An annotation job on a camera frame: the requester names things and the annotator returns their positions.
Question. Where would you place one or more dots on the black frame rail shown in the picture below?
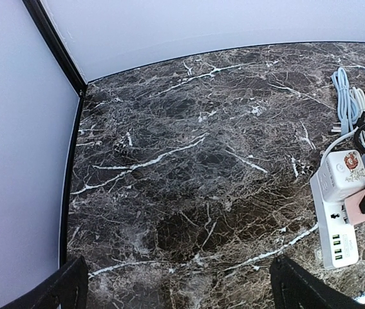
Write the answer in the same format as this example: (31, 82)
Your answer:
(56, 88)

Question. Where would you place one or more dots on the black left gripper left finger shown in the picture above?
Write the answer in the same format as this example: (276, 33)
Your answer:
(66, 288)

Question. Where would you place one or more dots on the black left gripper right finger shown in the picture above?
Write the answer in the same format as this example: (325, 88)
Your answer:
(295, 287)

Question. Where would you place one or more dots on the pink USB charger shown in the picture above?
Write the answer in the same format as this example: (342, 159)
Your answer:
(352, 208)

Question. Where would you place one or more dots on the white cube socket adapter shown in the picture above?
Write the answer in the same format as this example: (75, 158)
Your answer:
(340, 175)

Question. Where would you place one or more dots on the white power strip with USB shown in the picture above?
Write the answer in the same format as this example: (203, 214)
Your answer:
(337, 236)

